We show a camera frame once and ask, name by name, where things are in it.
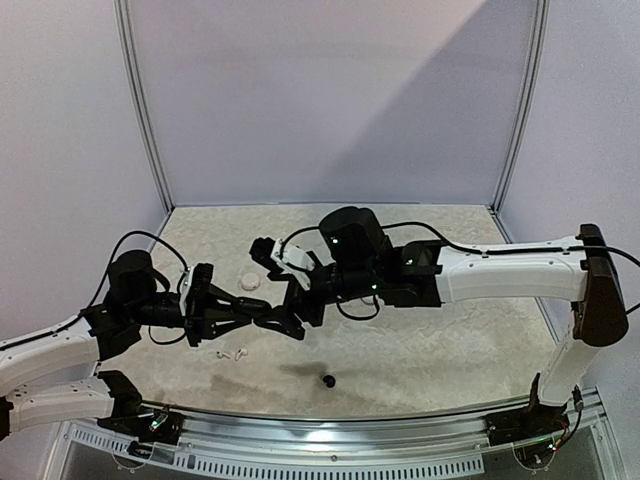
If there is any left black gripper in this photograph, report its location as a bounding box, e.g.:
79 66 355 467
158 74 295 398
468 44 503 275
128 284 252 347

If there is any pink round charging case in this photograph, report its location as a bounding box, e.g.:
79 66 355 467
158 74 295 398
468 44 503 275
240 272 261 291

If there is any black earbud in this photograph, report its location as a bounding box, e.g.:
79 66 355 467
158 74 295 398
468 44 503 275
322 375 336 388

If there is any black oval charging case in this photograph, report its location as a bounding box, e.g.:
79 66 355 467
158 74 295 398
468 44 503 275
235 297 272 318

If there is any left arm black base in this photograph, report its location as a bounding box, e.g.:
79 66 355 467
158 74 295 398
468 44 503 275
97 406 186 445

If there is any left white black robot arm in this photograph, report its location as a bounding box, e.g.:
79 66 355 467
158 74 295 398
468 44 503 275
1 250 269 444

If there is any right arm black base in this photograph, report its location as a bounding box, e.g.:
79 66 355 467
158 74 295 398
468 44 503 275
484 405 568 446

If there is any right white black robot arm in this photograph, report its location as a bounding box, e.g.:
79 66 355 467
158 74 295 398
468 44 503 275
250 206 629 436

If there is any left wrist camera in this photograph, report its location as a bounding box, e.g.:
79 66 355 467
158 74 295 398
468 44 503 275
179 263 214 319

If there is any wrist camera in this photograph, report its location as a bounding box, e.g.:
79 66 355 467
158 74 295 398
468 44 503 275
179 263 214 319
249 237 320 291

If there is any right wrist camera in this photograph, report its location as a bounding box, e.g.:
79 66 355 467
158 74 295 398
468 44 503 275
249 237 320 291

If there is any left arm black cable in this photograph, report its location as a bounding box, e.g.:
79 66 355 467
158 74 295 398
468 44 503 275
79 230 191 346

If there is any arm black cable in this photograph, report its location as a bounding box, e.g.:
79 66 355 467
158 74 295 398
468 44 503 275
79 230 191 346
284 221 640 321

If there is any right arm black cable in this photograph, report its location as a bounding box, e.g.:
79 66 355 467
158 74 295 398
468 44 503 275
284 221 640 321

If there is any aluminium front rail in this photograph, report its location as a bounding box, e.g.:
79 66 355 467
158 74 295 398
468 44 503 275
47 390 622 479

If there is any left metal corner post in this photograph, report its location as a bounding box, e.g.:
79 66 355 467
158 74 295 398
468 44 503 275
114 0 175 214

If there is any metal corner post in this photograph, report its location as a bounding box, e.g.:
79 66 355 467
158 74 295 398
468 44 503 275
114 0 175 214
490 0 549 216

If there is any right metal corner post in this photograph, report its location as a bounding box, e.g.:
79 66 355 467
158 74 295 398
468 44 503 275
490 0 549 216

